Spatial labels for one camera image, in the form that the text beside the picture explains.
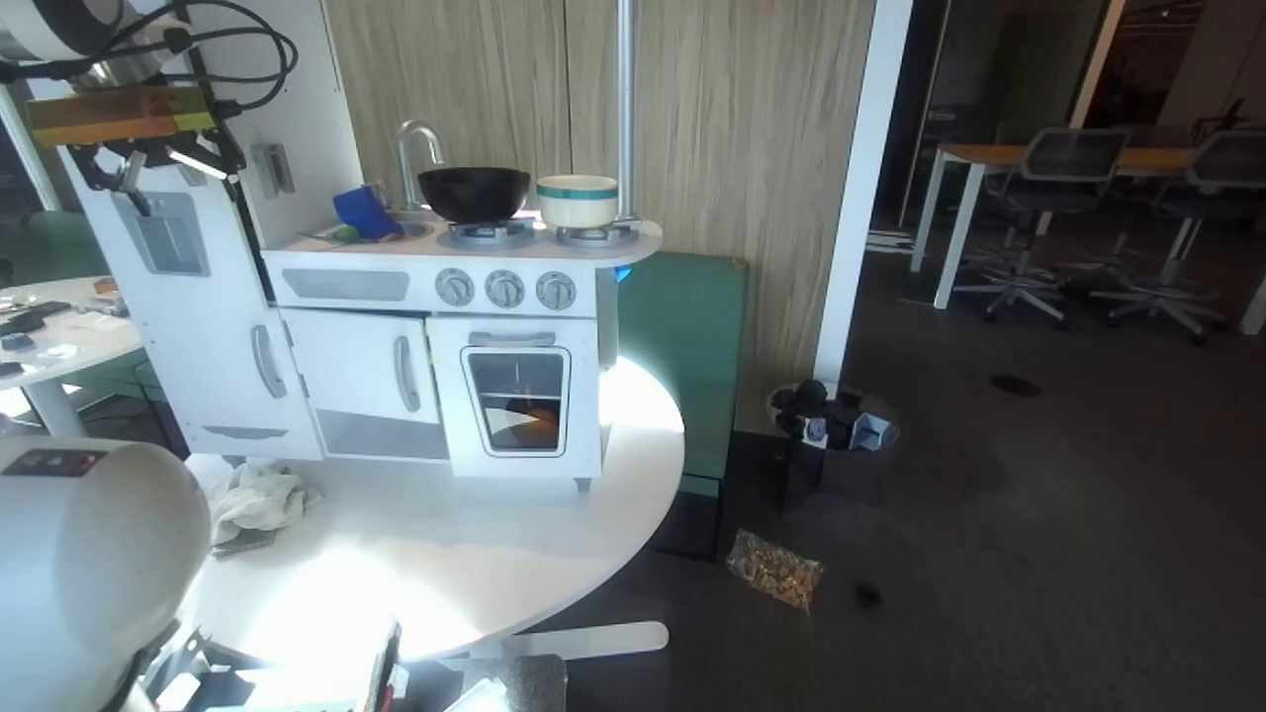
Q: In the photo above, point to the white kitchen drawer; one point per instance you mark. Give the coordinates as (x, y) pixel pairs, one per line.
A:
(253, 442)

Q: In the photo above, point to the white oven door with window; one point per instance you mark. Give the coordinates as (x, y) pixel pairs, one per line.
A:
(456, 419)

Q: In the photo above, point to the black mesh office chair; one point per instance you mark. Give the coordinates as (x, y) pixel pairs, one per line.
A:
(1234, 158)
(1053, 156)

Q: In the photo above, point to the small white cabinet door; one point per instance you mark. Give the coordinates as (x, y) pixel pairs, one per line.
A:
(350, 368)

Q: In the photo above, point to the crumpled white cloth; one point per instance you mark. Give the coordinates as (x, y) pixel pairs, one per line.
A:
(253, 501)

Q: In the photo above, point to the black items on floor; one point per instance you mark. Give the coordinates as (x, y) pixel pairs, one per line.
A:
(826, 411)

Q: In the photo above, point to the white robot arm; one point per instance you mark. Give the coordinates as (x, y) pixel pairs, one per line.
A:
(94, 555)

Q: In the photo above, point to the tall white cabinet door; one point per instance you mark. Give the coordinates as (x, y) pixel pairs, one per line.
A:
(172, 282)

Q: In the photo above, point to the black cooking pot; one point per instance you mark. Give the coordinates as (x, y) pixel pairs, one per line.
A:
(473, 195)

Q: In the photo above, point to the white pot with teal stripe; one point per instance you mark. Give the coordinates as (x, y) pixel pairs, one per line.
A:
(576, 202)

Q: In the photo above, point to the brown speckled floor mat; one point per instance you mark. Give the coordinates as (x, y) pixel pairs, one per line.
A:
(778, 572)

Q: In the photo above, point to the round white table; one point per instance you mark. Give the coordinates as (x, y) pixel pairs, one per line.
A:
(439, 555)

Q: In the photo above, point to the wooden desk with white legs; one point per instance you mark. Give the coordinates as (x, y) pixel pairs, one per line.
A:
(990, 156)

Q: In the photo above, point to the silver toy faucet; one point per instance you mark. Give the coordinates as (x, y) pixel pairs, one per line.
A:
(404, 153)

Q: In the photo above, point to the grey stove knob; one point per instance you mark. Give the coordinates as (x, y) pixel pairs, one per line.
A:
(556, 289)
(506, 288)
(453, 288)

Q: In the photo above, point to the blue cup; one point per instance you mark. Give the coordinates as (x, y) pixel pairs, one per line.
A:
(361, 211)

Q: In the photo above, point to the yellow-green wrist block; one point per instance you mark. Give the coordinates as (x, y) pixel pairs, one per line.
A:
(122, 116)

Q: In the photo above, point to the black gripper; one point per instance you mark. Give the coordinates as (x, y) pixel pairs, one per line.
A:
(172, 156)

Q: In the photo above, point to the black flat device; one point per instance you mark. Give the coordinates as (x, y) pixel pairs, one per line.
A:
(34, 315)

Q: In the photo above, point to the white toy kitchen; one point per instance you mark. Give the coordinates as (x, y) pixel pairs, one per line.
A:
(396, 398)

